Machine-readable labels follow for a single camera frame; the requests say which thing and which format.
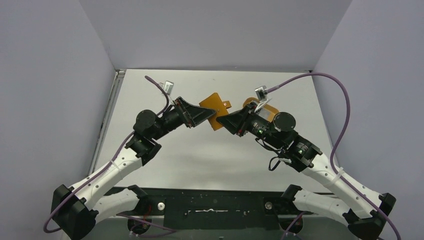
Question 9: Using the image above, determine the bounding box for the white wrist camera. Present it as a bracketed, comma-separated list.
[254, 85, 272, 113]
[161, 80, 175, 96]

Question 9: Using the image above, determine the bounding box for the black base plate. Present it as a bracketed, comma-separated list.
[93, 185, 300, 236]

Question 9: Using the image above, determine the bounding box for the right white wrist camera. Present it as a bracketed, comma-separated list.
[254, 85, 272, 113]

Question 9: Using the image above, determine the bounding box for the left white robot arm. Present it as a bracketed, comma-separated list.
[50, 97, 216, 240]

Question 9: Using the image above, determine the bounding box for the orange oval tray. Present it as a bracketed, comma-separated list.
[242, 97, 280, 122]

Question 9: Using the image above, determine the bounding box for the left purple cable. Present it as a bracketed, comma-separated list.
[43, 75, 178, 239]

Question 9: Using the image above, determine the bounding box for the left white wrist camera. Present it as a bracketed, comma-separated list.
[161, 80, 175, 96]

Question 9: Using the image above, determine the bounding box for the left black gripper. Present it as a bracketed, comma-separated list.
[151, 96, 216, 141]

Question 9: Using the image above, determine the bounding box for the yellow leather card holder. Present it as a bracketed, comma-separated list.
[198, 92, 233, 132]

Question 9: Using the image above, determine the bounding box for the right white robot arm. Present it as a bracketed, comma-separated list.
[216, 104, 396, 240]

